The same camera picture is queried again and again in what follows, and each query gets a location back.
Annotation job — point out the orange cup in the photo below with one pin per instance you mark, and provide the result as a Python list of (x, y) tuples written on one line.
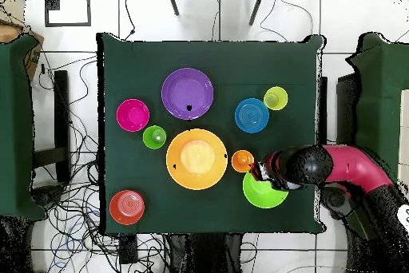
[(241, 161)]

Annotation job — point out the large yellow-orange bowl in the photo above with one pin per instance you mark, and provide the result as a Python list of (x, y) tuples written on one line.
[(196, 158)]

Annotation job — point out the purple bowl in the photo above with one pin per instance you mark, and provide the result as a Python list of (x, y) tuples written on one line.
[(187, 91)]

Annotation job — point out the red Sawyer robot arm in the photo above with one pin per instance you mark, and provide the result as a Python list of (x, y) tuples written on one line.
[(351, 167)]

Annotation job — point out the green bowl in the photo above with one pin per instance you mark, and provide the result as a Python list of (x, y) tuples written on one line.
[(260, 194)]

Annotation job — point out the blue bowl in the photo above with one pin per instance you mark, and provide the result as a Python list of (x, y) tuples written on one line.
[(251, 116)]

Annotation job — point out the yellow cup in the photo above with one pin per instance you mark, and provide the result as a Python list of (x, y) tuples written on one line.
[(275, 98)]

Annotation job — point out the dark grey stand base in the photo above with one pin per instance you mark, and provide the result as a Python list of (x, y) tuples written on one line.
[(48, 193), (335, 201)]

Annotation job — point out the black box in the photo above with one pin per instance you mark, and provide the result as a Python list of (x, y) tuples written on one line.
[(346, 113)]

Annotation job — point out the dark green tablecloth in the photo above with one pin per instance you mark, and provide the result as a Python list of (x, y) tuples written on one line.
[(271, 68)]

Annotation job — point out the green cup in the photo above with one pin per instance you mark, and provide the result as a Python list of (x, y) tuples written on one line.
[(154, 137)]

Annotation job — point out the green side table cloth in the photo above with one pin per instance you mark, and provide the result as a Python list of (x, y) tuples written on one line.
[(16, 126), (377, 110)]

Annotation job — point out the red-orange bowl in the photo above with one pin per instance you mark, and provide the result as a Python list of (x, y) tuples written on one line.
[(126, 207)]

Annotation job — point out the pink bowl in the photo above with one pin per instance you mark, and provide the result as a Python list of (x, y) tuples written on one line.
[(132, 115)]

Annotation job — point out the black power strip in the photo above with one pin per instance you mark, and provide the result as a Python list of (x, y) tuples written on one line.
[(128, 249)]

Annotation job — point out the black floor beam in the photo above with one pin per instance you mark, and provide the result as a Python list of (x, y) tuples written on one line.
[(61, 110)]

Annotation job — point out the cardboard box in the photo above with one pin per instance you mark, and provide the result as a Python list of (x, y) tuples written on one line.
[(9, 32)]

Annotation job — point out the black camera tripod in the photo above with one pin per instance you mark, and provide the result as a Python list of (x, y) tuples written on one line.
[(173, 2)]

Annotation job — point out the black rectangular frame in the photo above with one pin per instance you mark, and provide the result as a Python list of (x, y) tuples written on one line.
[(67, 24)]

